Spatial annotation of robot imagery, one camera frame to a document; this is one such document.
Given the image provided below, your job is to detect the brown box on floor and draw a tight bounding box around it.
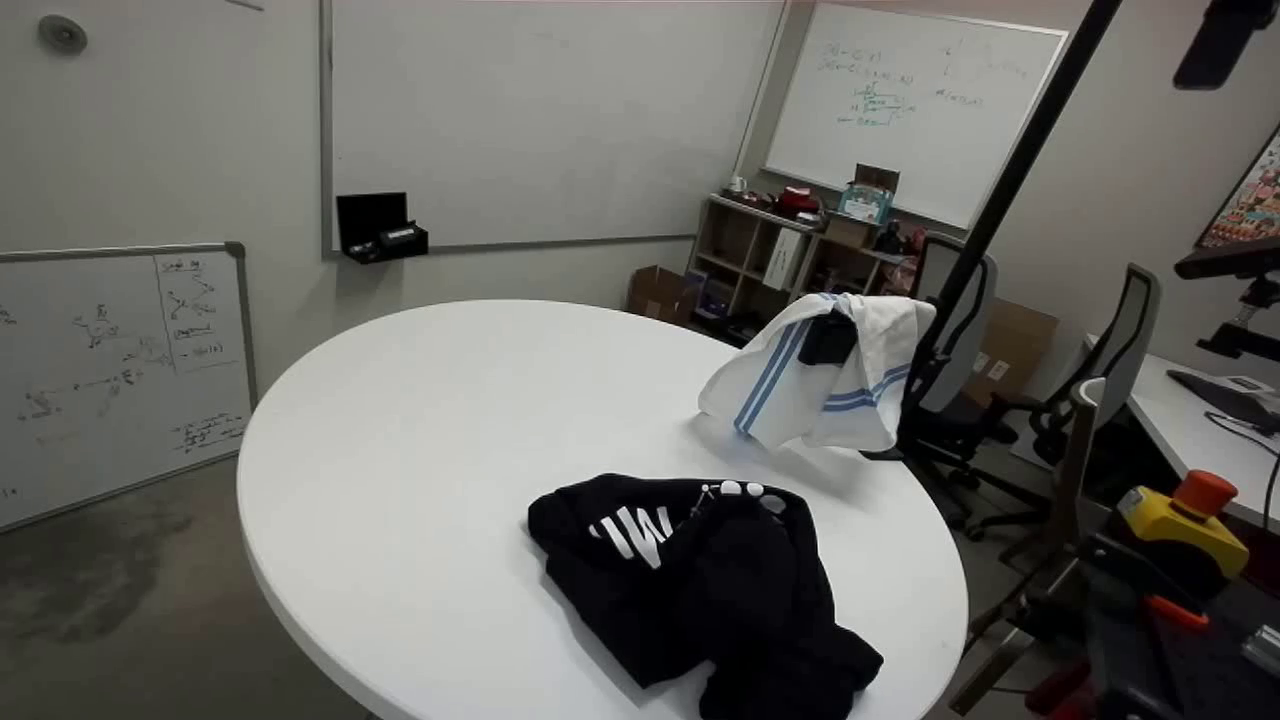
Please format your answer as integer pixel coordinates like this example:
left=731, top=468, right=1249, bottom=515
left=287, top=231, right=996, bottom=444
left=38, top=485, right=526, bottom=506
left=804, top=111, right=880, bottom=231
left=623, top=262, right=701, bottom=324

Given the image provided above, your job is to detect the low whiteboard with sketches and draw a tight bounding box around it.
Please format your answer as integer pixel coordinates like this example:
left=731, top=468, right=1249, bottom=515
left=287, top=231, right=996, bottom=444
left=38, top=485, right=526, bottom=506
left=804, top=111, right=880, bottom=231
left=0, top=240, right=256, bottom=527

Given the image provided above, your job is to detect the computer monitor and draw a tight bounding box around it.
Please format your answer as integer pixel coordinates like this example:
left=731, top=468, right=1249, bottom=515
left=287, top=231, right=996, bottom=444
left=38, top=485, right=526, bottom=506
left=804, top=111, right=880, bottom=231
left=1176, top=123, right=1280, bottom=278

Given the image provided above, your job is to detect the grey office chair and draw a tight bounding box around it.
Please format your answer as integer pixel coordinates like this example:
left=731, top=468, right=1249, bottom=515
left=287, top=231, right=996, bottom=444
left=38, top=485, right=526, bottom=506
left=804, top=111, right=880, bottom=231
left=904, top=261, right=996, bottom=527

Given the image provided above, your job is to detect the white blue-striped tea towel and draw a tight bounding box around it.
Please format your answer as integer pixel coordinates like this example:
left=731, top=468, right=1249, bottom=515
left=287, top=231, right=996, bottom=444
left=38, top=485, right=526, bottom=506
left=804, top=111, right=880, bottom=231
left=698, top=290, right=937, bottom=455

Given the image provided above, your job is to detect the wall whiteboard with green writing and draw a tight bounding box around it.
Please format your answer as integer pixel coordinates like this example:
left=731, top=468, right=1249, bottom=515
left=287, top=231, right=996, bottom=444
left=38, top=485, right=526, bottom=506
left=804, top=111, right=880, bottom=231
left=763, top=4, right=1067, bottom=227

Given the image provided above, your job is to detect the cardboard box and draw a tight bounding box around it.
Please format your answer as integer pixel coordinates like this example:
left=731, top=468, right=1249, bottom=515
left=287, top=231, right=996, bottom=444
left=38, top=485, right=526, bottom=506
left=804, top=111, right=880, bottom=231
left=966, top=301, right=1056, bottom=407

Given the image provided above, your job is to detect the yellow red emergency stop button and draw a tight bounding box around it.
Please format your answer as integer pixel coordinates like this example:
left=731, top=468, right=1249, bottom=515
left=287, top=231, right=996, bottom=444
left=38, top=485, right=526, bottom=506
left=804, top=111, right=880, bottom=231
left=1117, top=468, right=1249, bottom=578

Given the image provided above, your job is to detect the black marker tray box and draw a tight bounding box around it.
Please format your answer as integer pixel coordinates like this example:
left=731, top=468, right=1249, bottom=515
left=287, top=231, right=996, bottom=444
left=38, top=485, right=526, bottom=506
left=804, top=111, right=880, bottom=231
left=335, top=191, right=428, bottom=262

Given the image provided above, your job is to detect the black mesh office chair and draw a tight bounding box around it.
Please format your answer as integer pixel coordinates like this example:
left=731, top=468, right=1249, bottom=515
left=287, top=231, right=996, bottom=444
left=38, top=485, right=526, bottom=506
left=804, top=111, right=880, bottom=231
left=1007, top=262, right=1161, bottom=556

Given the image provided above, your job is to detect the black camera on pole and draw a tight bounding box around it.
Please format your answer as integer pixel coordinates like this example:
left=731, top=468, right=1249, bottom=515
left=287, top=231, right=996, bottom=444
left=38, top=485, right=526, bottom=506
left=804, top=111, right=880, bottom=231
left=1174, top=0, right=1280, bottom=93

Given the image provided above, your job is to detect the large blank wall whiteboard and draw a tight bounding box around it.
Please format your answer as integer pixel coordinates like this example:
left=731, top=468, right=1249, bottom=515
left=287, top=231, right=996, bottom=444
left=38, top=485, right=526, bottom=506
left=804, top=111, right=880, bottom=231
left=324, top=0, right=785, bottom=247

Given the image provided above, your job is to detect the white side desk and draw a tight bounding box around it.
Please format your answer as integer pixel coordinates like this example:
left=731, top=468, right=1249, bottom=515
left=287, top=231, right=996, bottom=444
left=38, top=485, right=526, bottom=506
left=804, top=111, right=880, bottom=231
left=1130, top=354, right=1280, bottom=532

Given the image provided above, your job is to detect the black garment with white print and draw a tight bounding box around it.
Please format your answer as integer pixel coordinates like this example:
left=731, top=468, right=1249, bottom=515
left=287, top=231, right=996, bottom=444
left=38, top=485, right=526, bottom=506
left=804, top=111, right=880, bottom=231
left=529, top=471, right=884, bottom=720

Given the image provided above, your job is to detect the wooden cubby shelf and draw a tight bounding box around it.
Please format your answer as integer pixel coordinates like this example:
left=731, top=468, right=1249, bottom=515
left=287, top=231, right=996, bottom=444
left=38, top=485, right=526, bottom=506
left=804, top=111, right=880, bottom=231
left=687, top=191, right=918, bottom=339

